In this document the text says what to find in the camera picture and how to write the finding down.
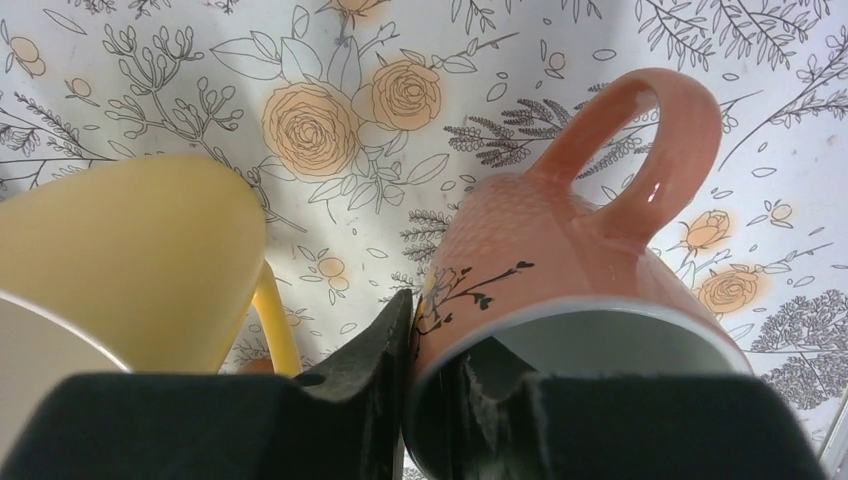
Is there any terracotta pink mug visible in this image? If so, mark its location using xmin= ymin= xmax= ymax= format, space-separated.
xmin=403 ymin=68 xmax=751 ymax=479

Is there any yellow mug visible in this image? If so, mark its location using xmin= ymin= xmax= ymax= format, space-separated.
xmin=0 ymin=153 xmax=305 ymax=458

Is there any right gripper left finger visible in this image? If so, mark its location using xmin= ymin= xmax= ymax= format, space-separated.
xmin=1 ymin=289 xmax=413 ymax=479

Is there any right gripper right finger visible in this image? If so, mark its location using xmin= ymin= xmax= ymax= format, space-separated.
xmin=407 ymin=339 xmax=825 ymax=479

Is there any floral tablecloth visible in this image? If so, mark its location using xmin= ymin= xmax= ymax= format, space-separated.
xmin=1 ymin=1 xmax=847 ymax=469

